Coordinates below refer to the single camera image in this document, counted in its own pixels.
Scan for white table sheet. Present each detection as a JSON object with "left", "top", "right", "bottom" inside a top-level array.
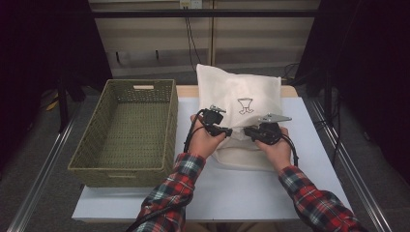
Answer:
[{"left": 71, "top": 96, "right": 353, "bottom": 223}]

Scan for black metal stand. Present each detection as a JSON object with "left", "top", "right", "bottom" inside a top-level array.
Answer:
[
  {"left": 323, "top": 62, "right": 335, "bottom": 123},
  {"left": 56, "top": 72, "right": 71, "bottom": 133}
]

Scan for person's left hand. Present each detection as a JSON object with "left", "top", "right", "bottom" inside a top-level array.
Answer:
[{"left": 188, "top": 114, "right": 227, "bottom": 160}]

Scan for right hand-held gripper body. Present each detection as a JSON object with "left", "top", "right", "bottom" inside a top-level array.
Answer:
[{"left": 255, "top": 112, "right": 293, "bottom": 146}]

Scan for white wall socket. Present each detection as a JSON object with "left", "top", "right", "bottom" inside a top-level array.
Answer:
[{"left": 179, "top": 0, "right": 203, "bottom": 10}]

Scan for black wall cable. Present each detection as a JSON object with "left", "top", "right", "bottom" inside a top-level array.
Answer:
[{"left": 184, "top": 6, "right": 301, "bottom": 82}]

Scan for wooden wall post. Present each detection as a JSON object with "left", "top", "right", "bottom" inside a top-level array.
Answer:
[{"left": 208, "top": 0, "right": 217, "bottom": 70}]

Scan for dark curtain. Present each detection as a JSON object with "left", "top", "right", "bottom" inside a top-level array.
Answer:
[
  {"left": 294, "top": 0, "right": 410, "bottom": 186},
  {"left": 0, "top": 0, "right": 113, "bottom": 168}
]

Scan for cream mesh laundry bag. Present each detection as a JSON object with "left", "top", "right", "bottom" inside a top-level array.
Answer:
[{"left": 195, "top": 63, "right": 283, "bottom": 172}]

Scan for person's legs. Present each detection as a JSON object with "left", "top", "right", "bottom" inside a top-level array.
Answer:
[{"left": 185, "top": 221, "right": 282, "bottom": 232}]

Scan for green woven basket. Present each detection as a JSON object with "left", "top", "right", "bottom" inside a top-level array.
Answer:
[{"left": 67, "top": 78, "right": 179, "bottom": 189}]

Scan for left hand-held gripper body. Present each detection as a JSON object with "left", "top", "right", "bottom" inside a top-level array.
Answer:
[{"left": 200, "top": 104, "right": 227, "bottom": 136}]

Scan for person's right hand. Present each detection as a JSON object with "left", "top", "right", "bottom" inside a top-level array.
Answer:
[{"left": 254, "top": 127, "right": 293, "bottom": 174}]

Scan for black horizontal bar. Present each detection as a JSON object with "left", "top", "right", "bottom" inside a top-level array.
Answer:
[{"left": 91, "top": 9, "right": 319, "bottom": 19}]

